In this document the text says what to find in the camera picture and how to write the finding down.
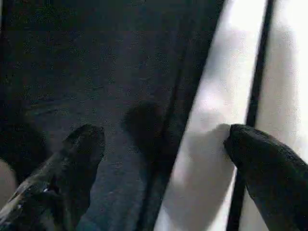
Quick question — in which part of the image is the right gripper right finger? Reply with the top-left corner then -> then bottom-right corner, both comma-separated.
223,123 -> 308,231

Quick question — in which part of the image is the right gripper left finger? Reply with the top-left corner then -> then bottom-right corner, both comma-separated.
0,124 -> 106,231

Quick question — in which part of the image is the black shiny mat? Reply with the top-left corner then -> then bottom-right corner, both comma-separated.
0,0 -> 276,231

